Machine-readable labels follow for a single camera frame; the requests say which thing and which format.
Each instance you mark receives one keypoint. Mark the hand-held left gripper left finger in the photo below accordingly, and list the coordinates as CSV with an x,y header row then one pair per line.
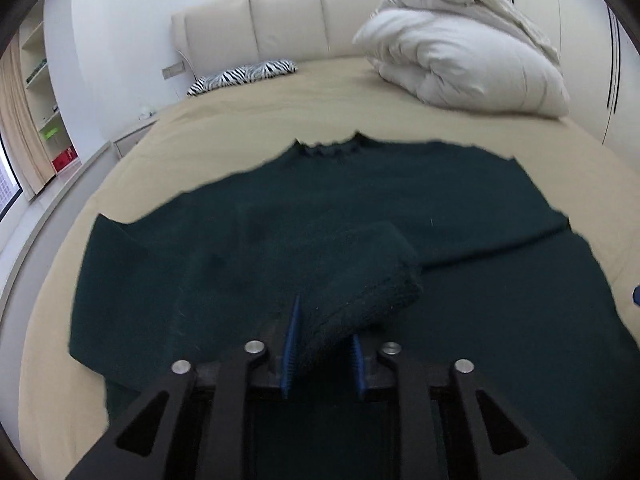
x,y
291,355

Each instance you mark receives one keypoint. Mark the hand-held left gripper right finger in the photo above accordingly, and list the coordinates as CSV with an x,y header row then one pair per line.
x,y
357,367

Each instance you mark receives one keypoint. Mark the dark green knit sweater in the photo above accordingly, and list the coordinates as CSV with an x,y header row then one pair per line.
x,y
350,200

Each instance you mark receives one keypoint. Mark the beige bed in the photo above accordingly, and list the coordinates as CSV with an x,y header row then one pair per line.
x,y
300,105

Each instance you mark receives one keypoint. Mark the white nightstand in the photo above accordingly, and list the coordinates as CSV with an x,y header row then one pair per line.
x,y
131,137

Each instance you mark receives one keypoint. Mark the zebra print pillow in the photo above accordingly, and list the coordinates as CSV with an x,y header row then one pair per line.
x,y
245,75

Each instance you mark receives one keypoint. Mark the red box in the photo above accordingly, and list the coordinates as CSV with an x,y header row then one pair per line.
x,y
65,159

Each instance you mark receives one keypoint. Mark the white folded duvet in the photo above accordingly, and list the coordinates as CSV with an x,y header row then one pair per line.
x,y
450,55

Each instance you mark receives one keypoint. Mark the green box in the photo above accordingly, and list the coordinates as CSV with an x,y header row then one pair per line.
x,y
51,133

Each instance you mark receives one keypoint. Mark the cream padded headboard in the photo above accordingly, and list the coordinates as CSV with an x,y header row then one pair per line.
x,y
285,25

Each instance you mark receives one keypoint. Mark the window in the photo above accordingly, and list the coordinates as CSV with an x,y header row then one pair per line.
x,y
7,185

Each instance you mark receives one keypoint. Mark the beige curtain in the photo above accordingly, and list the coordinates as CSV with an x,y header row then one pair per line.
x,y
20,125

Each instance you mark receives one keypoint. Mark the white open shelf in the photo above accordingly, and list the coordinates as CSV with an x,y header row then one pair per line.
x,y
42,80

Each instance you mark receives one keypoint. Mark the white wardrobe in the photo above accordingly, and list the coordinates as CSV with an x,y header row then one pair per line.
x,y
580,10

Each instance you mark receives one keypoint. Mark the wall switch panel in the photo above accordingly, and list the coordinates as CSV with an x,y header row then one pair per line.
x,y
174,70

